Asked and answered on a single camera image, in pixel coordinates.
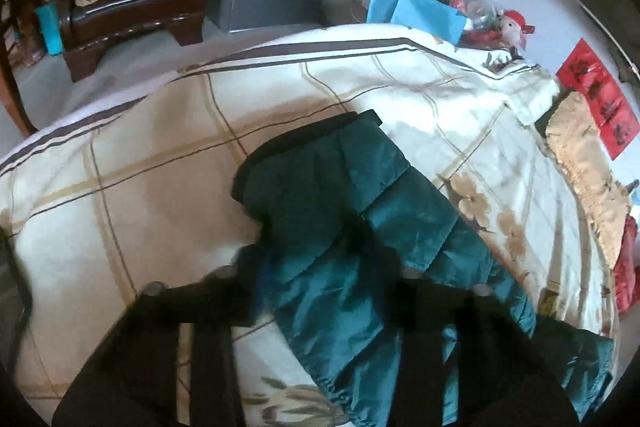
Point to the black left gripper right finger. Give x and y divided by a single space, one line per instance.
502 379

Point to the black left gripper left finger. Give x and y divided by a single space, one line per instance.
131 378

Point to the dark green puffer jacket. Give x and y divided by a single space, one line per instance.
343 213

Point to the red heart-shaped cushion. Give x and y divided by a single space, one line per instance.
626 272

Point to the cream floral bed quilt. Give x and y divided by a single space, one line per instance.
140 193

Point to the orange ruffled pillow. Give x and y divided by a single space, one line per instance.
574 138

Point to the red banner with characters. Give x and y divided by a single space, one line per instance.
584 72

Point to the santa plush toy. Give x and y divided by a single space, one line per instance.
514 30

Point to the dark wooden chair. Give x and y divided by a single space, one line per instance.
88 31

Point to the blue paper bag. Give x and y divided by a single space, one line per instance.
434 17

